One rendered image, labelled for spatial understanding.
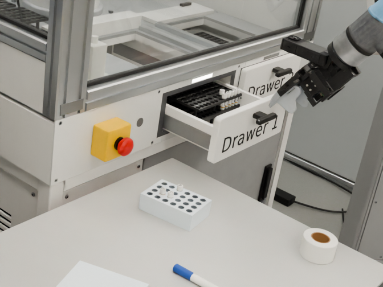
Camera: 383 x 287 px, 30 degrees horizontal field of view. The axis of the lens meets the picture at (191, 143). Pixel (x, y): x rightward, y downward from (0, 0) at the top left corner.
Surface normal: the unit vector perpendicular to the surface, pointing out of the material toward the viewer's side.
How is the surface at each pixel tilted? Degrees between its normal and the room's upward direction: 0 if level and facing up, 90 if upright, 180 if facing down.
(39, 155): 90
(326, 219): 0
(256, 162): 90
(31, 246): 0
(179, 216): 90
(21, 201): 90
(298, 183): 0
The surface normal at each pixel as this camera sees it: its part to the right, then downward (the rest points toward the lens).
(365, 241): 0.21, 0.46
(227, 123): 0.78, 0.37
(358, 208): -0.96, -0.04
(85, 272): 0.14, -0.89
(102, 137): -0.61, 0.26
